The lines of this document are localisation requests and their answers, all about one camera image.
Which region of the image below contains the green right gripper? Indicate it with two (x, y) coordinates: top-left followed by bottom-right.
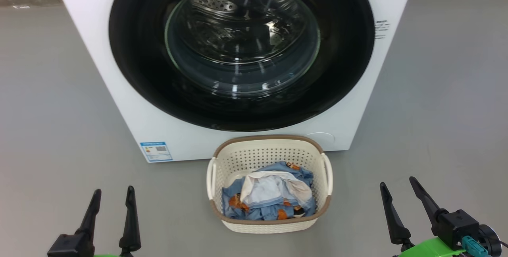
(380, 176), (467, 257)

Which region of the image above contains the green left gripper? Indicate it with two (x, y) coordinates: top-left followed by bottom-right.
(75, 186), (142, 257)

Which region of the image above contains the blue cartoon print garment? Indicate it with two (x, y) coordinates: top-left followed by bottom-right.
(221, 161), (317, 221)

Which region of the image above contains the white garment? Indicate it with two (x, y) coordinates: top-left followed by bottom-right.
(240, 171), (313, 206)

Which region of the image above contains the black round glass door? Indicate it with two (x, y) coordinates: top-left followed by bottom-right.
(108, 0), (375, 132)

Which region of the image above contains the cream perforated laundry basket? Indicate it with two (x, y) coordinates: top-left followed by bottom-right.
(206, 135), (333, 234)

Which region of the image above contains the white front-load washing machine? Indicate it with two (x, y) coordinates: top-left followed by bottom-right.
(48, 0), (419, 163)

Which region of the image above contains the blue energy label sticker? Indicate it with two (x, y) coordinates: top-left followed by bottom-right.
(140, 141), (173, 163)

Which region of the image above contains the round white filter cover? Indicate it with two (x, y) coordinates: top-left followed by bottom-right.
(304, 132), (336, 150)

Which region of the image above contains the teal right camera connector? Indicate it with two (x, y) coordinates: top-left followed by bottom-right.
(461, 236), (489, 257)

